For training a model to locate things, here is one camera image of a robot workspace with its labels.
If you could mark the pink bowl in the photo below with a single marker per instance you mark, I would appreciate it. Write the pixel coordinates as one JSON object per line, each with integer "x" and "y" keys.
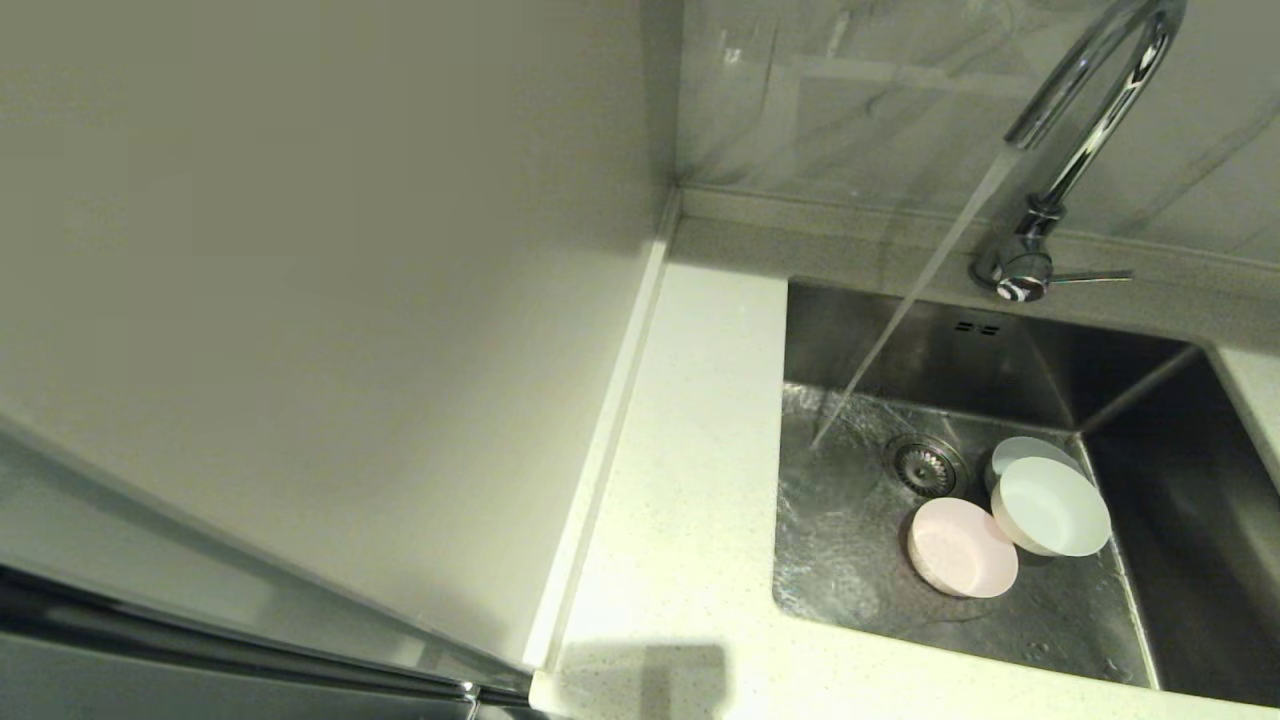
{"x": 960, "y": 550}

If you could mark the blue-grey bowl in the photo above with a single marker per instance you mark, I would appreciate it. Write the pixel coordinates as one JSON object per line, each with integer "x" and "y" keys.
{"x": 1030, "y": 447}

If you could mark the white bowl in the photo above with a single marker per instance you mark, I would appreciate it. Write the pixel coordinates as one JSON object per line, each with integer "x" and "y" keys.
{"x": 1055, "y": 510}

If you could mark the stainless steel sink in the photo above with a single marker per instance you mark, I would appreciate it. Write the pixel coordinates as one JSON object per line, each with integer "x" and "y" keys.
{"x": 860, "y": 580}

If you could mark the tap water stream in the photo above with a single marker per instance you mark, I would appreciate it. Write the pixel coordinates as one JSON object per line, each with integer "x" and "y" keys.
{"x": 925, "y": 280}

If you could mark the round metal drain strainer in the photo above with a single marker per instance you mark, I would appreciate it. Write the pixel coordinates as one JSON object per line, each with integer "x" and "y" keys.
{"x": 925, "y": 465}

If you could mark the white cabinet side panel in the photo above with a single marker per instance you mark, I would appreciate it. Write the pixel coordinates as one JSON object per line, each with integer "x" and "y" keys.
{"x": 300, "y": 250}

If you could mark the chrome gooseneck faucet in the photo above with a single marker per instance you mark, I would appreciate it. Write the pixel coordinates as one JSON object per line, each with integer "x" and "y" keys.
{"x": 1090, "y": 140}

